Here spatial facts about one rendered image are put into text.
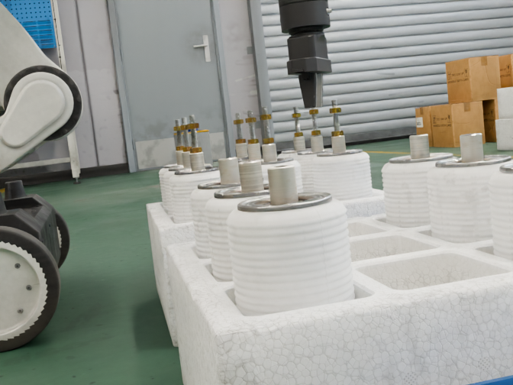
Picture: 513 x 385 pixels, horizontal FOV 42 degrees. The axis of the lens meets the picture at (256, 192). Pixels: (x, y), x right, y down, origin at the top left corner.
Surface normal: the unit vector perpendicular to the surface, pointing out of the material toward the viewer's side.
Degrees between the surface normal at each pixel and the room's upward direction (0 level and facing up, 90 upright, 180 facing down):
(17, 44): 90
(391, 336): 90
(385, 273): 90
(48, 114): 90
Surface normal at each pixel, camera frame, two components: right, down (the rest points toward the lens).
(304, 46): -0.39, 0.14
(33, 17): 0.24, 0.07
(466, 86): -0.96, 0.14
